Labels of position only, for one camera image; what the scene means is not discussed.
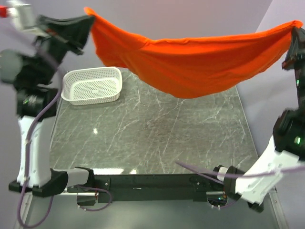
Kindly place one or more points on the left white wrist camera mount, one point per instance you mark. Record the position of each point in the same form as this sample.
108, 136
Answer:
22, 17

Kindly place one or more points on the orange t-shirt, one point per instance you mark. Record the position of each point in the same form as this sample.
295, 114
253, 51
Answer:
191, 67

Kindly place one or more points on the white perforated plastic basket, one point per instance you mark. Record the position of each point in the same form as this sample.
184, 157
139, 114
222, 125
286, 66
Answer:
92, 86

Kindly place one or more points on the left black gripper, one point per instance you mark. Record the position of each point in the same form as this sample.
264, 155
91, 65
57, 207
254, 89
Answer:
67, 34

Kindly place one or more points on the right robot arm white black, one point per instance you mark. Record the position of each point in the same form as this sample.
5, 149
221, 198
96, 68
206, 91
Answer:
286, 147

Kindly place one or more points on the black base crossbar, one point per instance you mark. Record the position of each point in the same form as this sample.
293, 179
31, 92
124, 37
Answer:
152, 187

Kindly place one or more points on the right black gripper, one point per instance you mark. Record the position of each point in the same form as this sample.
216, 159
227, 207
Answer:
296, 51

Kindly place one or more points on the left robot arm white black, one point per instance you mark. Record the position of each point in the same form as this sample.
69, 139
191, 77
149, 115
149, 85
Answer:
36, 103

